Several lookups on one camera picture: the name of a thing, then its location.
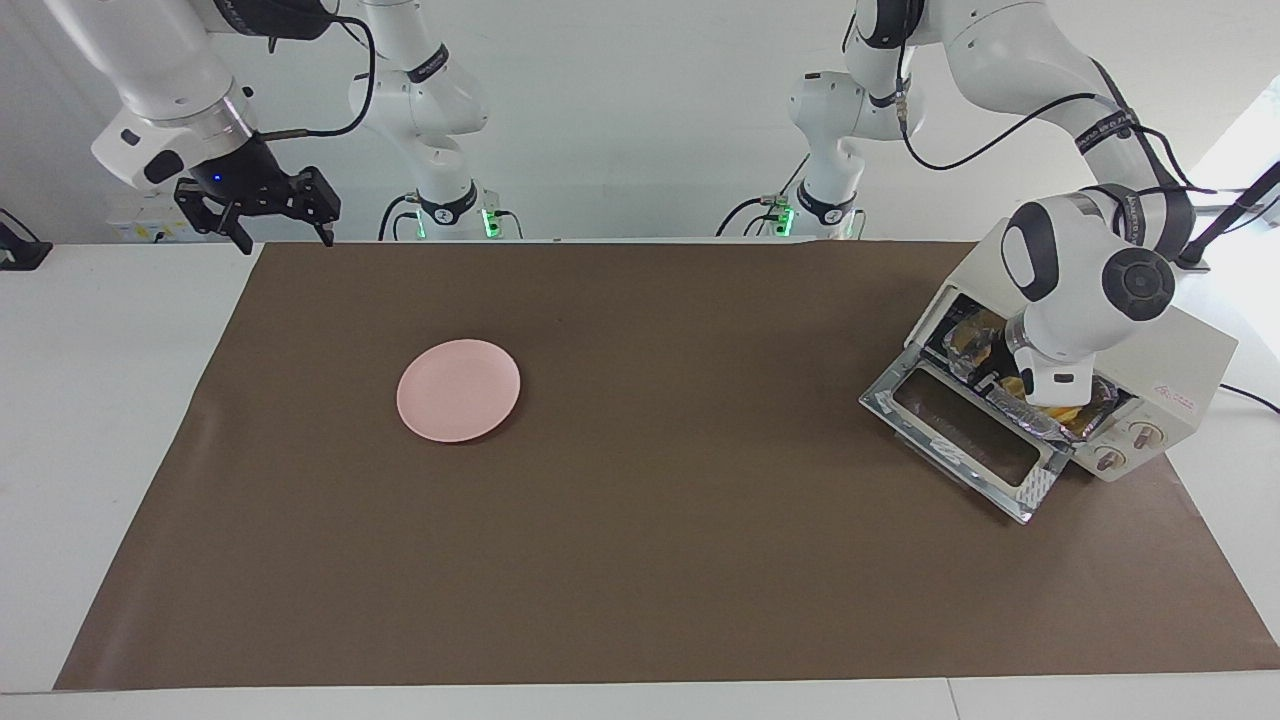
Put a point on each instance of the brown table mat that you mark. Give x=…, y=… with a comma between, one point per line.
x=700, y=560

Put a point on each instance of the glass oven door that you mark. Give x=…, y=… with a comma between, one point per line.
x=900, y=400

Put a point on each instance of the sliced orange bread loaf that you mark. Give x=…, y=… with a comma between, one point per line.
x=1062, y=412

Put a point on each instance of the black stand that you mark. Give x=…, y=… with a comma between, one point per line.
x=1235, y=205

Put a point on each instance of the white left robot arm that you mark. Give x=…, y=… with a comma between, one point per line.
x=1070, y=290

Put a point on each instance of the aluminium foil tray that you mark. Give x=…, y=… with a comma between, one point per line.
x=1040, y=425

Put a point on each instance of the white wall socket box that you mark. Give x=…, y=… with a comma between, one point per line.
x=130, y=225

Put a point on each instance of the cream toaster oven body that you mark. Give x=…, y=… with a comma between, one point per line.
x=1180, y=360

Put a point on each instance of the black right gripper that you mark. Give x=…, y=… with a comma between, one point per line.
x=250, y=185

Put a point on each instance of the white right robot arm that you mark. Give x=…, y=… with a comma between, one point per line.
x=150, y=70

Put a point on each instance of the black clamp base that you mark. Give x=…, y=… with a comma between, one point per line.
x=20, y=252

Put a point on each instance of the pink round plate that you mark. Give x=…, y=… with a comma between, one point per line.
x=458, y=390

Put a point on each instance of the cream oven knob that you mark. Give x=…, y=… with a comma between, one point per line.
x=1146, y=435
x=1108, y=460

